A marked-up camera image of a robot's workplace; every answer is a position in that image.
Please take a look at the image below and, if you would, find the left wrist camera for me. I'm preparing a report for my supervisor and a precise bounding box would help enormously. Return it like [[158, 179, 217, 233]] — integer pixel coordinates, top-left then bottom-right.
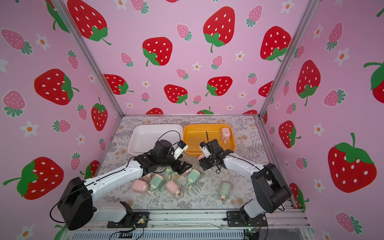
[[173, 140, 189, 160]]

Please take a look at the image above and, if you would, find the aluminium front rail frame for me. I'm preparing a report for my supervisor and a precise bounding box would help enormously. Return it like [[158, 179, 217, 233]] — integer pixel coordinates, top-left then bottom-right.
[[58, 209, 316, 240]]

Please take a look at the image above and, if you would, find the floral patterned table mat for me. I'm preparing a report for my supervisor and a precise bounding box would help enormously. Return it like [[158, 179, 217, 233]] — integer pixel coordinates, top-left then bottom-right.
[[85, 116, 265, 210]]

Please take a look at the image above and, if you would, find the green sharpener centre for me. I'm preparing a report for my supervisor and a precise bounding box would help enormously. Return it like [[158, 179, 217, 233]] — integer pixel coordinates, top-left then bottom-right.
[[187, 169, 201, 189]]

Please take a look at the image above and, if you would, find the white plastic storage box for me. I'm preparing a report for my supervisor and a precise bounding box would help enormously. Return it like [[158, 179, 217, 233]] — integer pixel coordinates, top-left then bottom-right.
[[128, 124, 183, 156]]

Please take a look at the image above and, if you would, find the yellow plastic storage box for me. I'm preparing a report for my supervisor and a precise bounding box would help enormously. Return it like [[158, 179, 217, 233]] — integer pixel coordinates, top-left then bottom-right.
[[183, 124, 236, 157]]

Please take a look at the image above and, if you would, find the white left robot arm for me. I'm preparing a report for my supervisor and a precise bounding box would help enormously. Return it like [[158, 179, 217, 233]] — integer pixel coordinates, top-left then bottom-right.
[[57, 140, 192, 231]]

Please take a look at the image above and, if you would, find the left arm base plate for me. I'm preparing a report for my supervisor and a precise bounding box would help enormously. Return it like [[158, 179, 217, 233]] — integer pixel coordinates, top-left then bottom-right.
[[107, 212, 150, 229]]

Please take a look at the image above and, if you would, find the green sharpener lower left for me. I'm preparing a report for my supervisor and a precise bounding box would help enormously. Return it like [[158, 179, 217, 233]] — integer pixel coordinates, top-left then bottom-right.
[[149, 174, 165, 194]]

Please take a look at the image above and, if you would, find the green sharpener upper middle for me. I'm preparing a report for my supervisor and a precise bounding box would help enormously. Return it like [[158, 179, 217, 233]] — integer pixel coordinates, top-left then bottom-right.
[[165, 167, 175, 179]]

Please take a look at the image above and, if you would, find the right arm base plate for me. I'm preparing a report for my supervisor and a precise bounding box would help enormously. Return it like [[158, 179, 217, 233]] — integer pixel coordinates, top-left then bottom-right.
[[226, 211, 267, 228]]

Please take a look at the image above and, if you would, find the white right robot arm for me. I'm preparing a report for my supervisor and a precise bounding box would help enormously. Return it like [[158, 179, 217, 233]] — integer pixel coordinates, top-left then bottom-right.
[[199, 140, 292, 223]]

